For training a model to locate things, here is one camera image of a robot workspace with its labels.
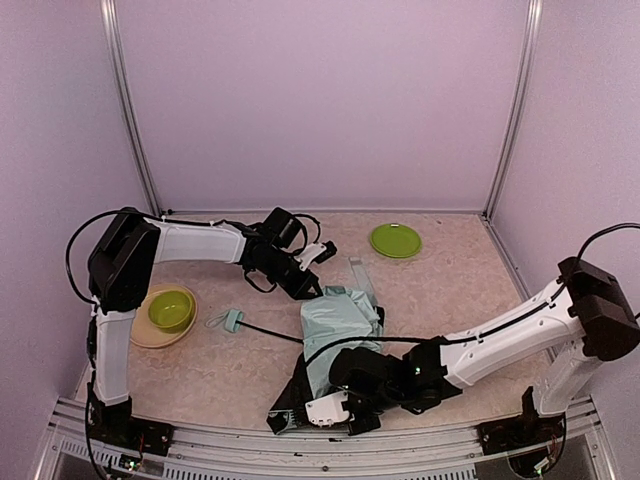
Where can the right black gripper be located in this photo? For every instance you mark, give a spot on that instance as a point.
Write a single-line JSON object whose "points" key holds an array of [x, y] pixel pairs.
{"points": [[304, 392]]}

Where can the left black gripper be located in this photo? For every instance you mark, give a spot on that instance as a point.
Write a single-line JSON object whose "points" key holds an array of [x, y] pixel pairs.
{"points": [[293, 276]]}

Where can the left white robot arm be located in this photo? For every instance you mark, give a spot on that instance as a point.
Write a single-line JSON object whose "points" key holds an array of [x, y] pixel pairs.
{"points": [[121, 266]]}

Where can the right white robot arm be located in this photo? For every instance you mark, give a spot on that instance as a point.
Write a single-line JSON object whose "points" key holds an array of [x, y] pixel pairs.
{"points": [[584, 311]]}

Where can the green plate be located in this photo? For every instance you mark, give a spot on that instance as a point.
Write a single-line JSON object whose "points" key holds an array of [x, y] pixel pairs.
{"points": [[395, 240]]}

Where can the green bowl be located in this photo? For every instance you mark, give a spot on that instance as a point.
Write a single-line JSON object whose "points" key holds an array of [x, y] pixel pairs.
{"points": [[172, 311]]}

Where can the beige plate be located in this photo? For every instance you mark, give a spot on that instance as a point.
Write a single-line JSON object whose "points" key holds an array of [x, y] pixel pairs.
{"points": [[144, 334]]}

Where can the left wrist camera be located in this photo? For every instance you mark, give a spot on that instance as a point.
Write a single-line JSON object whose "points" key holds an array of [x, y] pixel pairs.
{"points": [[316, 253]]}

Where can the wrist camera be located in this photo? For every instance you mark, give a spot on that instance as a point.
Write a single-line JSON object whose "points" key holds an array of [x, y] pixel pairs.
{"points": [[328, 410], [316, 253]]}

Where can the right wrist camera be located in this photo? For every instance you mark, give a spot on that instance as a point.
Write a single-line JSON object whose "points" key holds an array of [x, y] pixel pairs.
{"points": [[328, 410]]}

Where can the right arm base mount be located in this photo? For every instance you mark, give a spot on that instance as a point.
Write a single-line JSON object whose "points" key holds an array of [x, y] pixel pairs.
{"points": [[523, 430]]}

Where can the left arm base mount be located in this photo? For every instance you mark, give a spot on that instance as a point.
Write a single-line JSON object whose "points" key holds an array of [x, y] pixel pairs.
{"points": [[116, 425]]}

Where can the aluminium front rail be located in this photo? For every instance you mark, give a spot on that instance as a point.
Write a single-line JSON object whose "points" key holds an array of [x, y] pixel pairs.
{"points": [[218, 453]]}

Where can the left aluminium frame post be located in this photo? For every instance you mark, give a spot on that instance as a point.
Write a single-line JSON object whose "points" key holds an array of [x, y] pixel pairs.
{"points": [[109, 15]]}

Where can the aluminium frame post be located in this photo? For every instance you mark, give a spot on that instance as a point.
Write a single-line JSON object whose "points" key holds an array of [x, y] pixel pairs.
{"points": [[516, 111], [109, 15]]}

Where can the right aluminium frame post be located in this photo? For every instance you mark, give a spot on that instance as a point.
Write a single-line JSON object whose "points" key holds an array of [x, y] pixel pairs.
{"points": [[516, 111]]}

